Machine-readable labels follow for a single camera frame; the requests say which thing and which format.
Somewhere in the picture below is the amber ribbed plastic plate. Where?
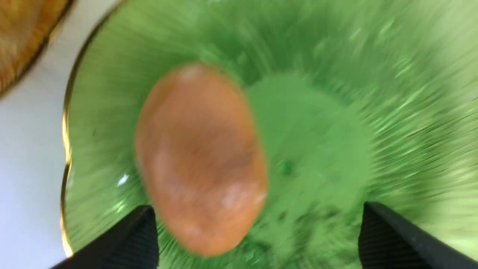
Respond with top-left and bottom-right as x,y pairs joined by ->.
0,0 -> 77,98

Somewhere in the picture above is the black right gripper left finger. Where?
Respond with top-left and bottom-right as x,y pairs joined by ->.
53,205 -> 160,269

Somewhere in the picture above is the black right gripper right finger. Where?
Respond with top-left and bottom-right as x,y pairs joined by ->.
357,201 -> 478,269

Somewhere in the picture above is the brown toy potato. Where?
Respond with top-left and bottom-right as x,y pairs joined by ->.
134,63 -> 268,257

